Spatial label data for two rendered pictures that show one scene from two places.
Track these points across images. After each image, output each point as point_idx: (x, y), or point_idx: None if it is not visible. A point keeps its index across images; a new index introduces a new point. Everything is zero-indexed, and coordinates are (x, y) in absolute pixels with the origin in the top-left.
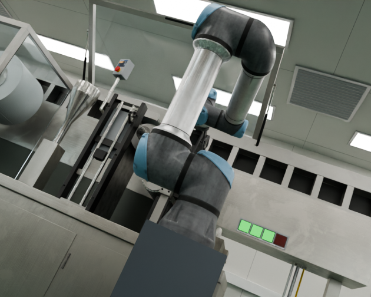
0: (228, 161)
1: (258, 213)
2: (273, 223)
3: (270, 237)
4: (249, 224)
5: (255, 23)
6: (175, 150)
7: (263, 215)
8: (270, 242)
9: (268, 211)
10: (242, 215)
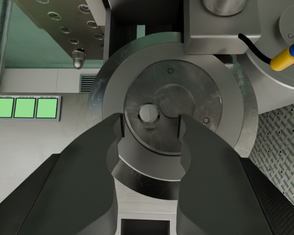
0: (117, 230)
1: (30, 140)
2: None
3: None
4: (38, 114)
5: None
6: None
7: (20, 141)
8: None
9: (11, 151)
10: (56, 127)
